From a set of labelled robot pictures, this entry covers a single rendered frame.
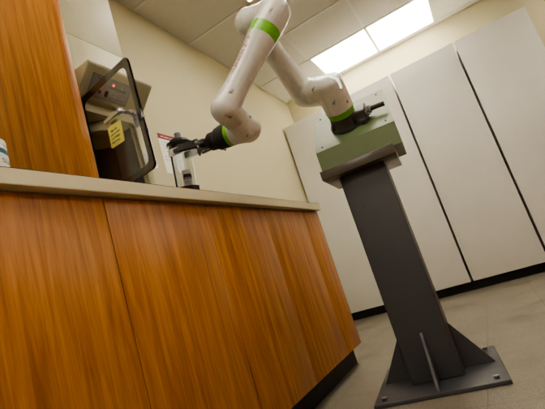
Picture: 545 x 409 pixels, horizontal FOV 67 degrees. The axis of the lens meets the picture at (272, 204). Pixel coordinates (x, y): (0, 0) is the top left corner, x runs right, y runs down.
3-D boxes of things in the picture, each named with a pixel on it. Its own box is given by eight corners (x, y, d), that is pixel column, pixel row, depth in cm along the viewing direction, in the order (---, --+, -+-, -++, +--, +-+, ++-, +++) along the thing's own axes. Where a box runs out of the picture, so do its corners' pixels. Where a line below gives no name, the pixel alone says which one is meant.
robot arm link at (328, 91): (334, 106, 196) (318, 71, 187) (360, 105, 184) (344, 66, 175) (319, 122, 191) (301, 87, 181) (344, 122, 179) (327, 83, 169)
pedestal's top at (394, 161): (402, 165, 194) (399, 157, 195) (396, 152, 165) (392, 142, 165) (339, 189, 205) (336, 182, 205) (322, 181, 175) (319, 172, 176)
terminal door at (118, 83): (104, 202, 144) (80, 101, 152) (156, 166, 127) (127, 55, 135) (101, 202, 143) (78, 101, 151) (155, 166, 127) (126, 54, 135)
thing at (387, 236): (495, 348, 181) (419, 161, 199) (512, 384, 137) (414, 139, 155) (388, 372, 197) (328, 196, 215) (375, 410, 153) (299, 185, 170)
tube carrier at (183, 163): (169, 194, 172) (160, 145, 174) (187, 194, 181) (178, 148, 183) (188, 188, 167) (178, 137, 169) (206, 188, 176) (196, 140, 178)
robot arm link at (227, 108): (280, 49, 155) (259, 50, 162) (263, 27, 147) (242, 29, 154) (239, 131, 148) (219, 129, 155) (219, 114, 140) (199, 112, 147)
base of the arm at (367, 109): (386, 102, 187) (381, 91, 184) (387, 118, 176) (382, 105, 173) (332, 122, 198) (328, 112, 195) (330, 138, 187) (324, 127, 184)
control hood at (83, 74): (73, 97, 152) (67, 73, 154) (139, 117, 180) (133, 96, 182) (93, 82, 147) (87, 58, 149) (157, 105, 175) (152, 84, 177)
